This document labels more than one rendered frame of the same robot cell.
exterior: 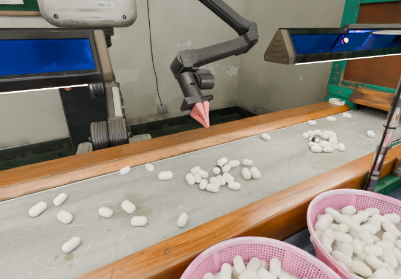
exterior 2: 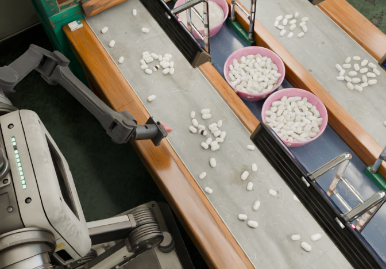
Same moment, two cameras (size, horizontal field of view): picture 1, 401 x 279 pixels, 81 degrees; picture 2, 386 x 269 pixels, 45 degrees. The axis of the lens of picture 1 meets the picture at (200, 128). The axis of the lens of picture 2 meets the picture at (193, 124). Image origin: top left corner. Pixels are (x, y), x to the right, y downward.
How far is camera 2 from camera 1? 1.66 m
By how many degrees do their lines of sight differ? 69
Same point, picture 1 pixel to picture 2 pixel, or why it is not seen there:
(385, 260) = (259, 75)
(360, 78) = not seen: outside the picture
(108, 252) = (271, 176)
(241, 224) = (254, 120)
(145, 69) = not seen: outside the picture
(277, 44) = (201, 57)
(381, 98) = not seen: outside the picture
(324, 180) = (215, 78)
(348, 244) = (255, 84)
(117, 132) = (151, 215)
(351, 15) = not seen: outside the picture
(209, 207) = (237, 137)
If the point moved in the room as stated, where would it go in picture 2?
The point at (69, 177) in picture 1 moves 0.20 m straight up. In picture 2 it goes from (220, 223) to (220, 202)
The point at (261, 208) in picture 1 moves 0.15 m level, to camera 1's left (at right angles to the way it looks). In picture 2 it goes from (242, 111) to (246, 142)
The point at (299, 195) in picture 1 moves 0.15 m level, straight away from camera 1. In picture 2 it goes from (230, 92) to (197, 81)
